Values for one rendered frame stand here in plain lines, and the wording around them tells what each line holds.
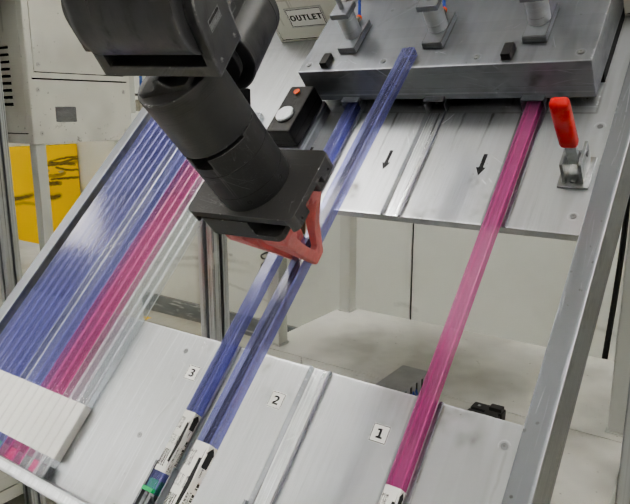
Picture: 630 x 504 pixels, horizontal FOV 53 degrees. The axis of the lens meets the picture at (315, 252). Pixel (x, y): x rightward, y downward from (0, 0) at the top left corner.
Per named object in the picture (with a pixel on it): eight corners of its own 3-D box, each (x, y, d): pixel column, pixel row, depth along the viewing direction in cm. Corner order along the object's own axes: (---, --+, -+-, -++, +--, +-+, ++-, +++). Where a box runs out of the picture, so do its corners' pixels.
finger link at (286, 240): (289, 221, 58) (238, 151, 52) (356, 228, 54) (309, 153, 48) (256, 283, 56) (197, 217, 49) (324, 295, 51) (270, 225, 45)
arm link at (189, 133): (113, 100, 39) (184, 85, 37) (156, 28, 43) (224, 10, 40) (176, 173, 44) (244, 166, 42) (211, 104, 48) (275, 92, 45)
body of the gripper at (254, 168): (236, 163, 53) (186, 96, 48) (338, 167, 47) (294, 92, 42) (198, 225, 50) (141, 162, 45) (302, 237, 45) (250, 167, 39)
